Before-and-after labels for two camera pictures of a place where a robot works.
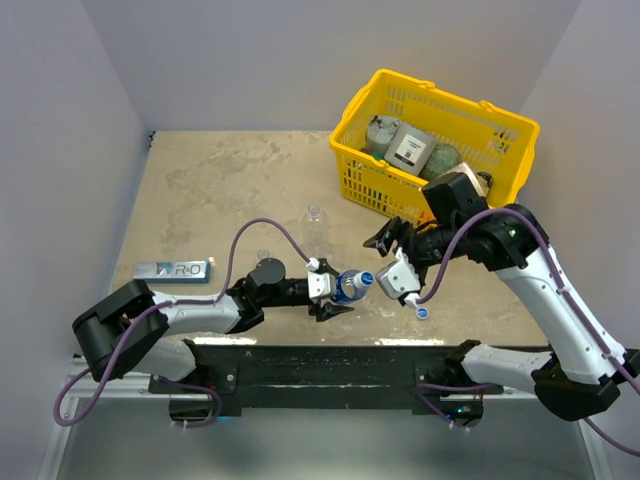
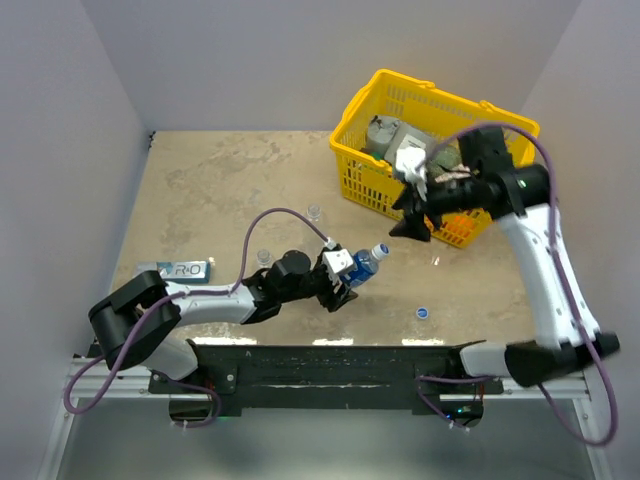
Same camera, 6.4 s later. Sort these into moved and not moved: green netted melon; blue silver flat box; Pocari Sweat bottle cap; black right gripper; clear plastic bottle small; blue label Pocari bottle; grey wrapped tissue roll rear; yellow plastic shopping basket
Moved: black right gripper; Pocari Sweat bottle cap; blue label Pocari bottle
Not moved: green netted melon; blue silver flat box; grey wrapped tissue roll rear; yellow plastic shopping basket; clear plastic bottle small
